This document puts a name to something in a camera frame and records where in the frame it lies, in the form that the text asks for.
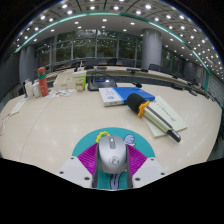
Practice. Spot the black desktop conference device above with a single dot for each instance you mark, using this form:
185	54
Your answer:
101	85

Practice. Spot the ceiling spot lights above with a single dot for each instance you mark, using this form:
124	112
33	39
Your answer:
92	7

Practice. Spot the blue and white book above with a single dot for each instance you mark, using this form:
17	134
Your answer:
133	94

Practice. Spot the white green-edged booklet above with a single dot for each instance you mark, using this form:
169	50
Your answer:
18	106

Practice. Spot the red bottle with green band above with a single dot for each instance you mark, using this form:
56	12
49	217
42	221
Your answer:
43	83

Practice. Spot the dark office chairs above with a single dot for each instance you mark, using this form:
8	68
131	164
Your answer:
101	62

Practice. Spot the cream cardboard box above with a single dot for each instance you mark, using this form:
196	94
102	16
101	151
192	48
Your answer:
64	81

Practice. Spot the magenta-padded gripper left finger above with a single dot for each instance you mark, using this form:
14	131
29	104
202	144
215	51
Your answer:
75	171

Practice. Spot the silver grey computer mouse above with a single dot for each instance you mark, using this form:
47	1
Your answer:
112	155

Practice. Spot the cream notepad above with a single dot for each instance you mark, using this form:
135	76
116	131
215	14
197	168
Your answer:
173	118

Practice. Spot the colourful printed leaflet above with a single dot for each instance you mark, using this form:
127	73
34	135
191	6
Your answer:
59	93

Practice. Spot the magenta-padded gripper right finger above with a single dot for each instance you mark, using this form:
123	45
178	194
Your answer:
148	171

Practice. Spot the long curved conference desk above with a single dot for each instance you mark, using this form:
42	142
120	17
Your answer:
160	78

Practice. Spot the round teal cartoon mouse pad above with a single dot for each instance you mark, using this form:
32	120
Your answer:
140	140

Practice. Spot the green printed paper cup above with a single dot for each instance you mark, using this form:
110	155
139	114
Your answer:
80	81

